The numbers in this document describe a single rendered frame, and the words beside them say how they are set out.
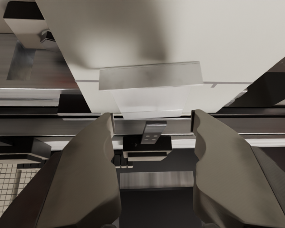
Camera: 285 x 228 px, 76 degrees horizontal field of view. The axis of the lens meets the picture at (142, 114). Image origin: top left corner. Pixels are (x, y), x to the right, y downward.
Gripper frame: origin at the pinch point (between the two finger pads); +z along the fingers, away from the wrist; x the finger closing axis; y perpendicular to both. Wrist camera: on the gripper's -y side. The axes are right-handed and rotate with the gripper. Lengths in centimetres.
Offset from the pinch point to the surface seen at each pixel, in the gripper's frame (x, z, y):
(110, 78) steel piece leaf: -3.4, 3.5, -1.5
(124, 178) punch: -3.9, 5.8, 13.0
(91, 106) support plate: -7.5, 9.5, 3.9
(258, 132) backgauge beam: 31, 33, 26
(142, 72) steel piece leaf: -0.6, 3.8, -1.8
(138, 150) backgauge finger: -3.3, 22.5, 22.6
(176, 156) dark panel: 10, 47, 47
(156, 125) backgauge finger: 0.9, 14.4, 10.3
